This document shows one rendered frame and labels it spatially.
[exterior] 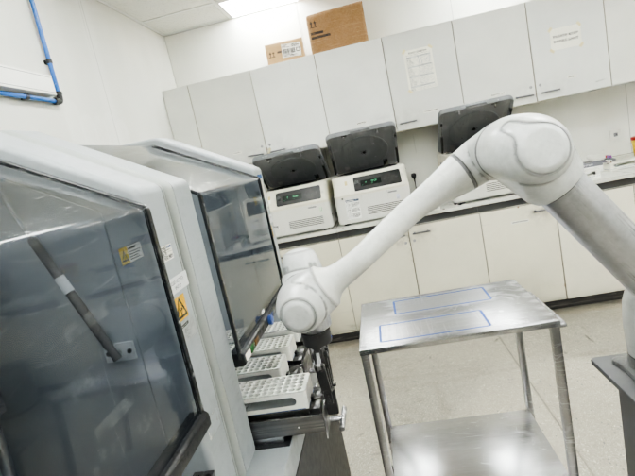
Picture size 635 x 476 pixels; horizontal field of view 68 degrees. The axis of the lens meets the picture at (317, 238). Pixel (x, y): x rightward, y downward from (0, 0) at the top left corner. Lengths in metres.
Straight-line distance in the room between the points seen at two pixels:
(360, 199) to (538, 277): 1.39
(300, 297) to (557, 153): 0.55
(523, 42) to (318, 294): 3.19
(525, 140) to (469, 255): 2.67
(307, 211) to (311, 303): 2.55
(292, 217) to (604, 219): 2.69
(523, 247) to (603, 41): 1.56
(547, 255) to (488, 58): 1.49
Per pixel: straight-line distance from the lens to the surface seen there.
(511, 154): 0.95
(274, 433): 1.30
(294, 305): 0.95
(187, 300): 1.00
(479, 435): 2.03
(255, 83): 3.84
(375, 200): 3.44
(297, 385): 1.28
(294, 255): 1.13
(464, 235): 3.54
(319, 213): 3.47
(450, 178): 1.13
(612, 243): 1.09
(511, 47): 3.90
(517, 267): 3.68
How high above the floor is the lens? 1.42
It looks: 9 degrees down
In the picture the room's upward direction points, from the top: 12 degrees counter-clockwise
